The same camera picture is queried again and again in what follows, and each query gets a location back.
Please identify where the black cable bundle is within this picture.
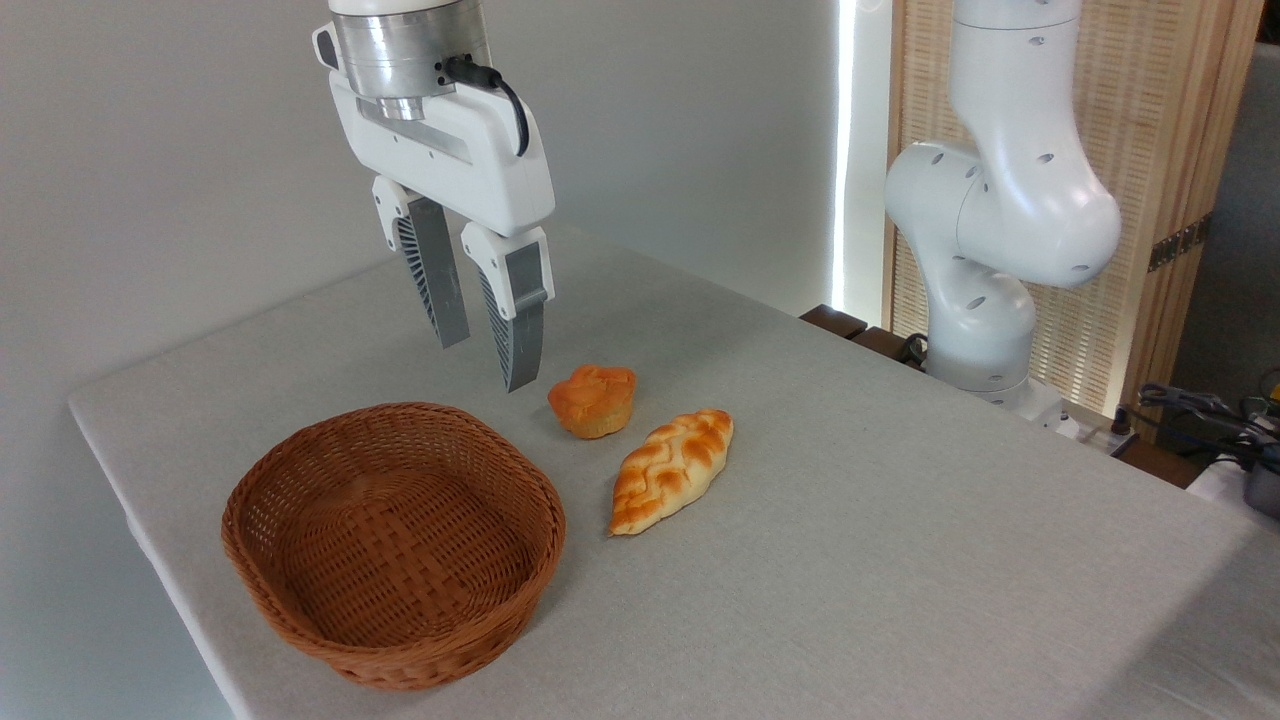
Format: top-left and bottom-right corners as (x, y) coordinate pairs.
(1135, 372), (1280, 473)

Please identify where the brown wicker basket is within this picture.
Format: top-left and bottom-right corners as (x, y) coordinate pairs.
(221, 402), (567, 693)

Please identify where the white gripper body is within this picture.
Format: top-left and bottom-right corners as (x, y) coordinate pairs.
(312, 24), (557, 239)

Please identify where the wooden slatted screen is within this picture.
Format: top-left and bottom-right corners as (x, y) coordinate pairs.
(884, 0), (1267, 421)

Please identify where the metal screen hinge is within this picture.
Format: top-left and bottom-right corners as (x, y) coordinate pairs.
(1147, 213), (1214, 274)

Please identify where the dark brown wooden block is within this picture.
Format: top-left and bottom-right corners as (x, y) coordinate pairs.
(799, 304), (869, 342)
(850, 325), (929, 369)

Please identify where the orange muffin bread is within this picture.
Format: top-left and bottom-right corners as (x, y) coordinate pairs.
(547, 364), (638, 441)

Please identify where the grey tablecloth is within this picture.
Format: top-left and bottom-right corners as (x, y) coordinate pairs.
(68, 222), (1280, 720)

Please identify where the braided golden bread loaf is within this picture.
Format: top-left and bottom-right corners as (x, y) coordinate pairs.
(608, 408), (735, 538)

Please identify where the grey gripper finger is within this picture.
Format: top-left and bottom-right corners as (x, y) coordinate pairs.
(460, 222), (554, 394)
(372, 176), (472, 350)

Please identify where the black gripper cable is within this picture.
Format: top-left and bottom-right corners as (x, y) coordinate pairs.
(440, 54), (532, 159)

